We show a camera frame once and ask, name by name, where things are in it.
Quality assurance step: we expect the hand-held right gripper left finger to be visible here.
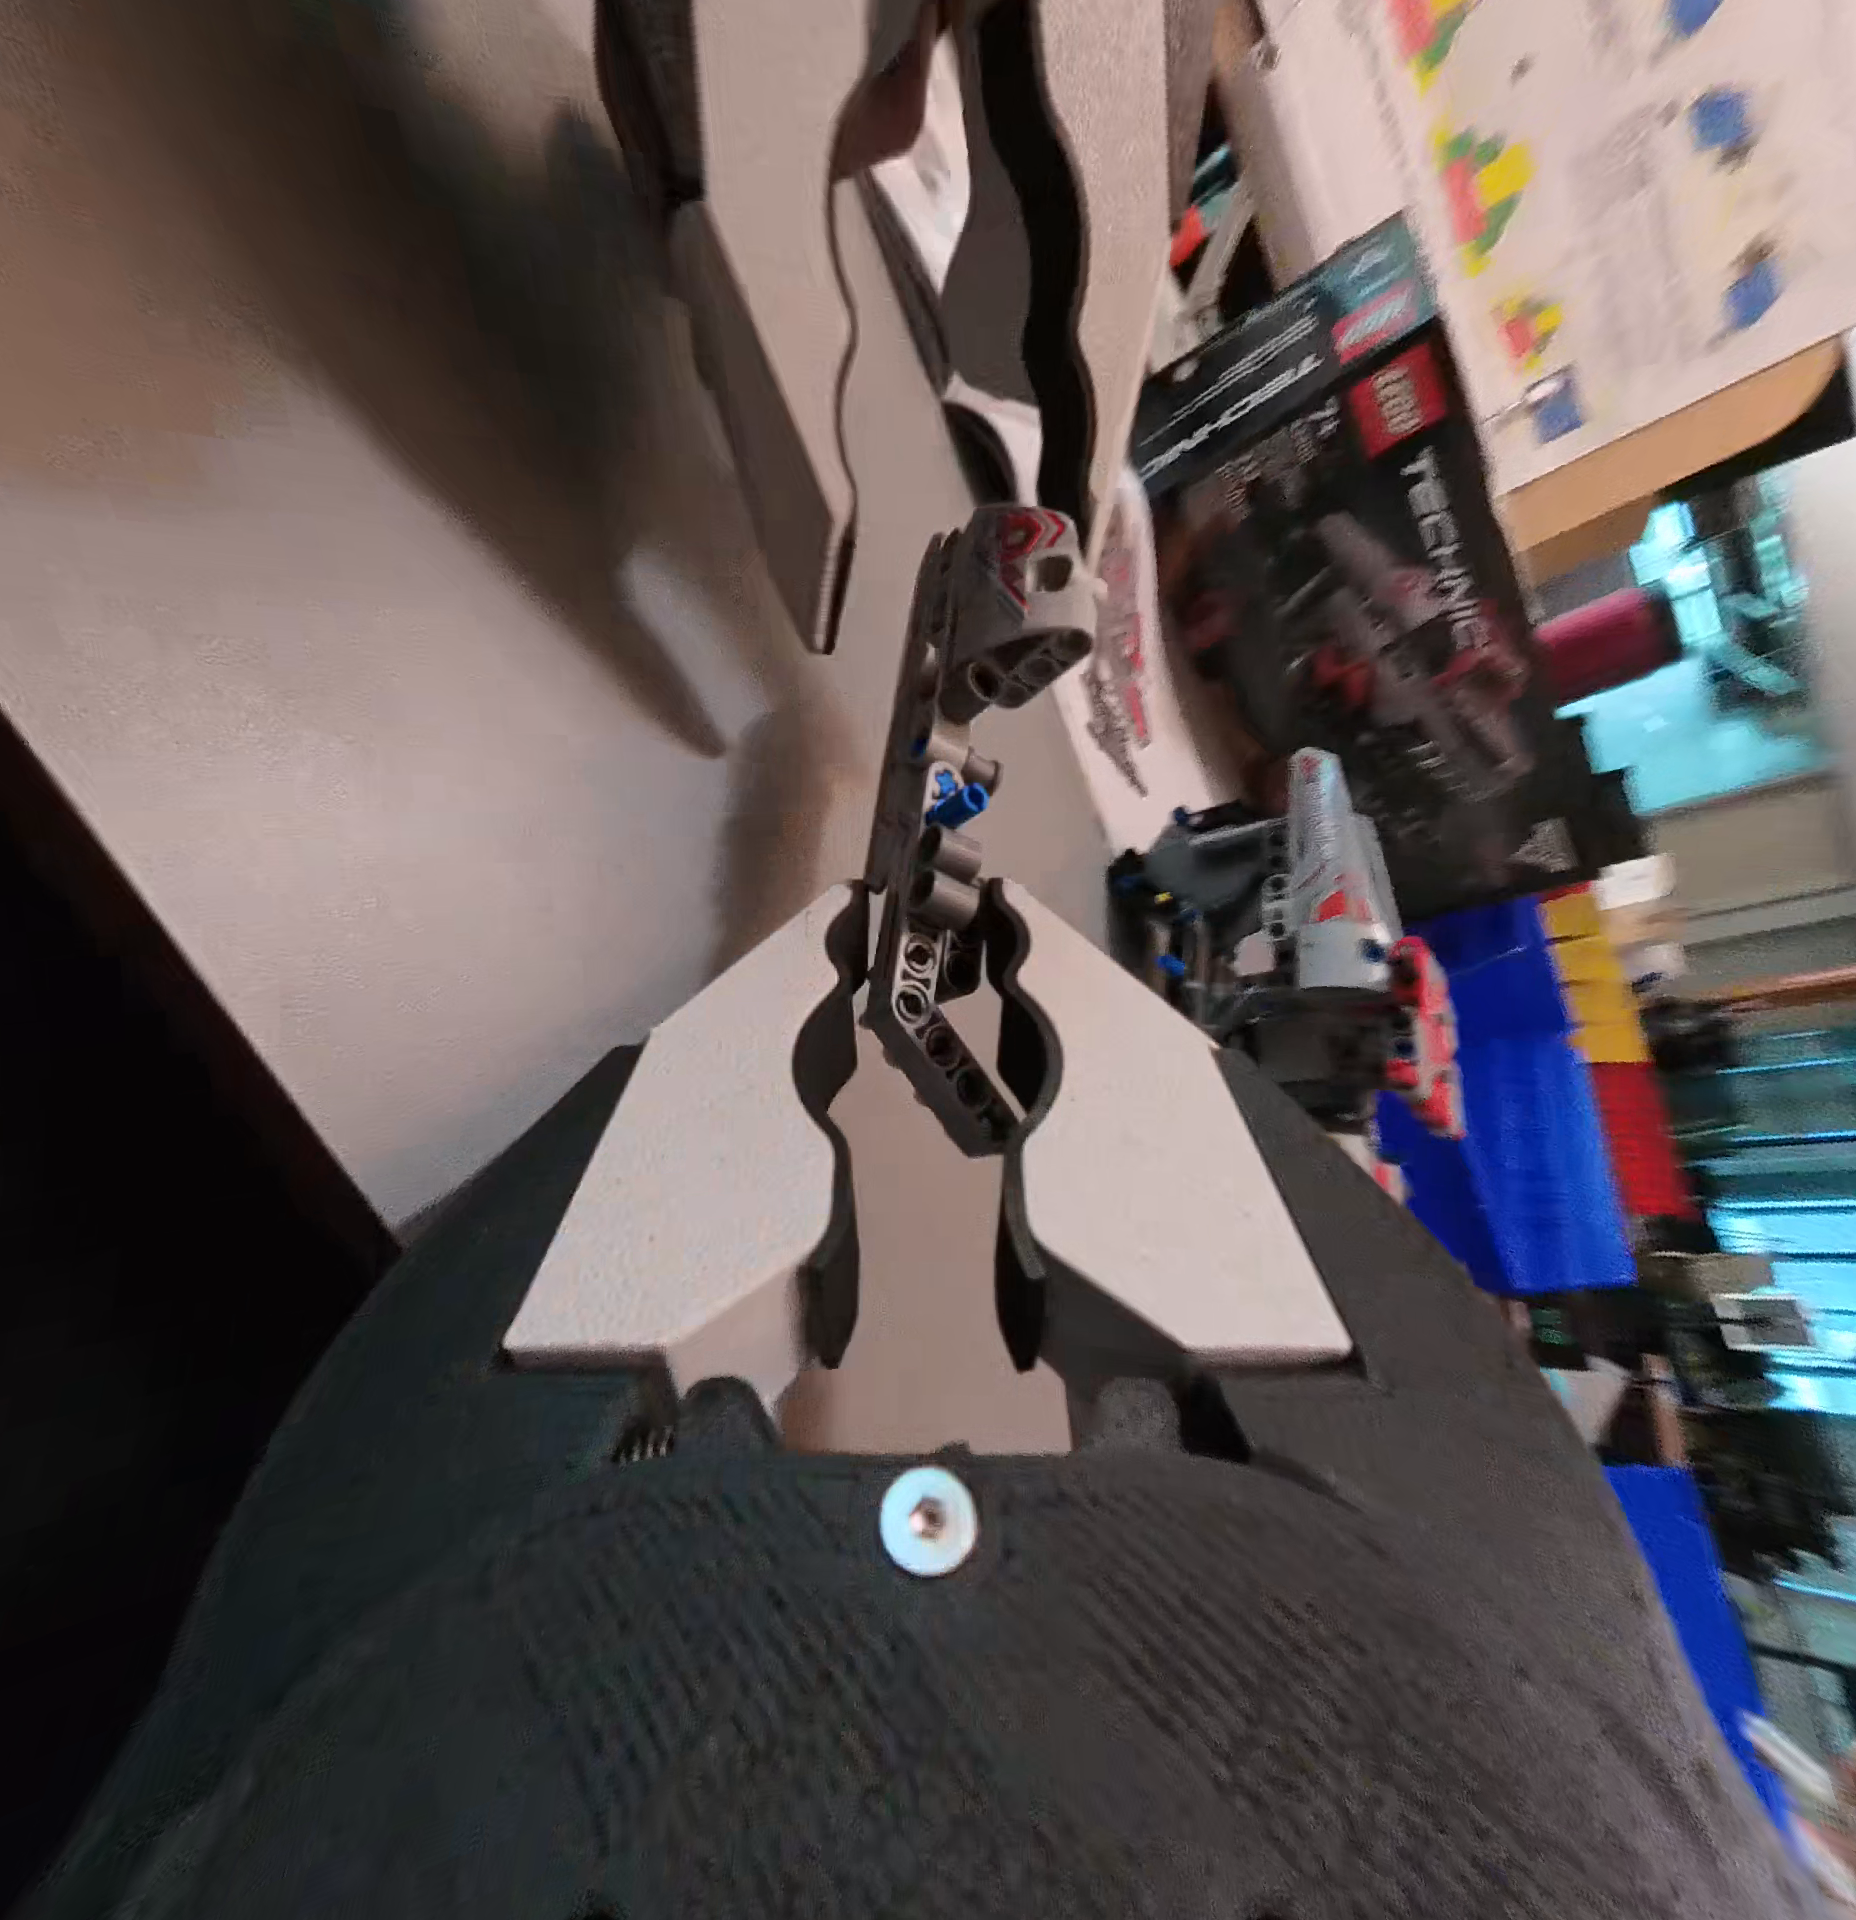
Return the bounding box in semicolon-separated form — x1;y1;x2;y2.
501;881;874;1369

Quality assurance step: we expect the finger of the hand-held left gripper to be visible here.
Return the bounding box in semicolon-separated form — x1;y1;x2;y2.
672;0;869;654
941;0;1169;527

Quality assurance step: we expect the dark red tumbler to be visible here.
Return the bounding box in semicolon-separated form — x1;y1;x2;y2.
1528;584;1679;695

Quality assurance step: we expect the black toy set box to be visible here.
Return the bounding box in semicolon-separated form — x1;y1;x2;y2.
1129;209;1638;918

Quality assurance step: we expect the grey brick side beam assembly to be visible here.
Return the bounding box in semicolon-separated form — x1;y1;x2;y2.
856;501;1098;1160

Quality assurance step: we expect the yellow plastic bin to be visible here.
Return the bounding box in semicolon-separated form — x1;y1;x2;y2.
1541;884;1657;1060

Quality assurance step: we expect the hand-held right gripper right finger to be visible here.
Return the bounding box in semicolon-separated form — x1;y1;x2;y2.
987;881;1349;1369

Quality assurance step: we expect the grey desk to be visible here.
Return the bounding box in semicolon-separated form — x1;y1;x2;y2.
0;0;1275;1453

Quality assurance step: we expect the red plastic bin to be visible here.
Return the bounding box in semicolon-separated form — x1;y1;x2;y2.
1579;1049;1701;1224

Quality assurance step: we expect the blue plastic bin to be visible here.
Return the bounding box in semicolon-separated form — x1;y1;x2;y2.
1600;1461;1791;1854
1374;896;1638;1296

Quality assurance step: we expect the grey red brick truck model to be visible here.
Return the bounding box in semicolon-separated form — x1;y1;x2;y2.
1108;745;1469;1142

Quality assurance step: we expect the white instruction booklet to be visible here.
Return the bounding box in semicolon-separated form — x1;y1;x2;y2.
851;59;1215;811

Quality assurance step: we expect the brown backing board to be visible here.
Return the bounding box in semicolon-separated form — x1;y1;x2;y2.
1489;336;1856;559

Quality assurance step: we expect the printed instruction sheet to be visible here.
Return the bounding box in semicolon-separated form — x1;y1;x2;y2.
1258;0;1846;498

